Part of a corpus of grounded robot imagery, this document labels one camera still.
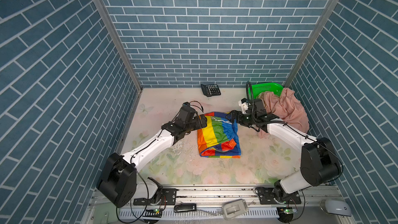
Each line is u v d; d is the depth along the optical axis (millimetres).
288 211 711
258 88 1193
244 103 813
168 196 739
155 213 722
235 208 696
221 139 894
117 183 407
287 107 964
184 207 684
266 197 735
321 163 442
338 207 646
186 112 630
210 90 1185
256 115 693
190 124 656
